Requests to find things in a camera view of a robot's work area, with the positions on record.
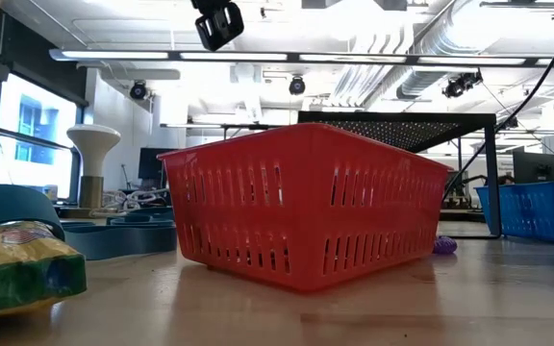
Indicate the small yellow container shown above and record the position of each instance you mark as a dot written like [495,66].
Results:
[50,192]

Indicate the black aluminium table frame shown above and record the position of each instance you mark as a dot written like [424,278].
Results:
[464,216]

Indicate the yellow green packet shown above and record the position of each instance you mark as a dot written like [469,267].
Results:
[17,269]

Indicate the silver ventilation duct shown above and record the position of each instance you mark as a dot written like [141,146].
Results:
[419,84]

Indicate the white mushroom table lamp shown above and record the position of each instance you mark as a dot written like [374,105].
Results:
[93,144]

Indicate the black perforated metal shelf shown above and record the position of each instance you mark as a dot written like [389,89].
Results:
[402,117]

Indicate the black computer monitor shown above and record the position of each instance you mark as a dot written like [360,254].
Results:
[154,163]
[536,168]

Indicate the overhead LED light bar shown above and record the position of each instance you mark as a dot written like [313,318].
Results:
[234,56]

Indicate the purple coil wristband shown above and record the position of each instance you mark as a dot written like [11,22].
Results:
[445,245]

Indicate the large window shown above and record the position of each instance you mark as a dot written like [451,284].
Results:
[36,144]

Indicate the red plastic basket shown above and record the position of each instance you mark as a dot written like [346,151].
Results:
[306,206]

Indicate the black ceiling spotlight cluster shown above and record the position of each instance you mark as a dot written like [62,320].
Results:
[460,85]

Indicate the background robot station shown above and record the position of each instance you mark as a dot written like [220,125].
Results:
[469,180]

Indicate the blue plastic basket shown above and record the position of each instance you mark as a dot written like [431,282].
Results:
[532,211]

